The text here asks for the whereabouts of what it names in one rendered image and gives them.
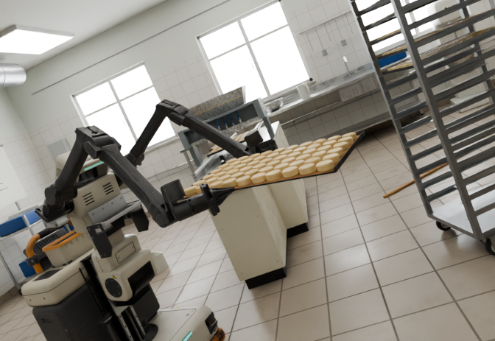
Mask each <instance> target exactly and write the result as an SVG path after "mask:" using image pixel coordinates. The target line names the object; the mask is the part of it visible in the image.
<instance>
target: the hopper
mask: <svg viewBox="0 0 495 341"><path fill-rule="evenodd" d="M245 103H246V85H243V86H240V87H238V88H235V89H233V90H232V91H229V92H227V93H224V94H222V95H219V96H217V97H214V98H213V99H210V100H208V101H206V102H203V103H201V104H199V105H196V106H194V107H192V108H189V110H191V111H193V114H194V115H195V116H196V117H197V118H199V119H201V120H203V121H205V120H207V119H210V118H212V117H214V116H217V115H220V114H221V113H224V112H226V111H228V110H231V109H234V108H236V107H239V106H240V105H243V104H245Z"/></svg>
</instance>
